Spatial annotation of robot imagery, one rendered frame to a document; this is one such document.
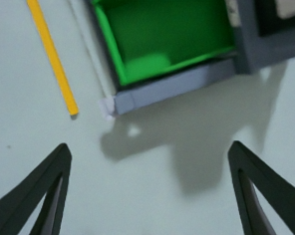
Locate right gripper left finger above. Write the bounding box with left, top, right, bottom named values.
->
left=0, top=142, right=72, bottom=235

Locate yellow bar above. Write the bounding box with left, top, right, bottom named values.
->
left=29, top=0, right=80, bottom=116

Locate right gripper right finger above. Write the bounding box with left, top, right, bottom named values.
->
left=227, top=140, right=295, bottom=235

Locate green open bin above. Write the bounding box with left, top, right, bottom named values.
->
left=94, top=0, right=239, bottom=87

